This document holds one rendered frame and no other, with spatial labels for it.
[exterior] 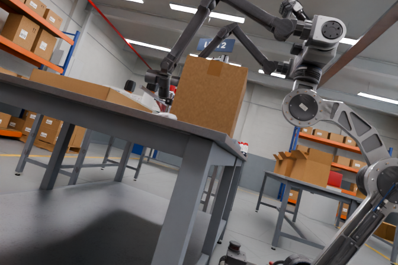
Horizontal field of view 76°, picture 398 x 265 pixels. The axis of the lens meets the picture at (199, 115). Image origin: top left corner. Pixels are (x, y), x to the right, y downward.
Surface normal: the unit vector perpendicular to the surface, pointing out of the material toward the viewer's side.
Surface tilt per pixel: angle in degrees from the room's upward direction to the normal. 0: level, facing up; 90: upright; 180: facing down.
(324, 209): 90
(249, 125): 90
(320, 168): 90
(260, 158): 90
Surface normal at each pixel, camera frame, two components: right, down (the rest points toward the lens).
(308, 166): -0.06, -0.15
